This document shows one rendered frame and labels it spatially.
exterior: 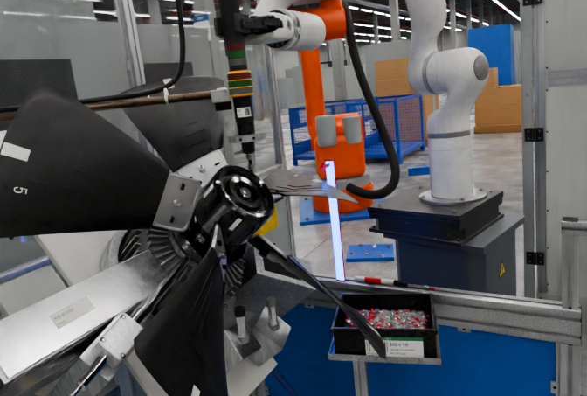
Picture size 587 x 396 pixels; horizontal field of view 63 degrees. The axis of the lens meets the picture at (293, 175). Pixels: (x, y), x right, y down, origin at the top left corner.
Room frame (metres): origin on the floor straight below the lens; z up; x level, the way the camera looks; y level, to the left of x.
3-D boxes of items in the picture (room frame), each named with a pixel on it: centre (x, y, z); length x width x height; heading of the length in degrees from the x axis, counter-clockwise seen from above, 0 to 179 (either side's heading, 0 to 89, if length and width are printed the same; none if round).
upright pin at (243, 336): (0.77, 0.12, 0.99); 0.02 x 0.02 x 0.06
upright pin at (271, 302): (0.85, 0.07, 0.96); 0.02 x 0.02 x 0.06
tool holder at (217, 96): (0.89, 0.09, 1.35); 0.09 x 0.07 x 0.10; 95
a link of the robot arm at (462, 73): (1.34, -0.48, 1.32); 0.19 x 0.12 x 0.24; 33
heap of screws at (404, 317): (0.97, -0.17, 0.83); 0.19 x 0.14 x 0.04; 76
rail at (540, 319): (1.15, -0.19, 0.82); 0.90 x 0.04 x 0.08; 60
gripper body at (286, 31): (0.98, 0.03, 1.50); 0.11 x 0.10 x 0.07; 150
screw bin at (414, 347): (0.97, -0.17, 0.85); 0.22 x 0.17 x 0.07; 76
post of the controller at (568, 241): (0.94, -0.56, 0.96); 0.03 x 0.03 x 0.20; 60
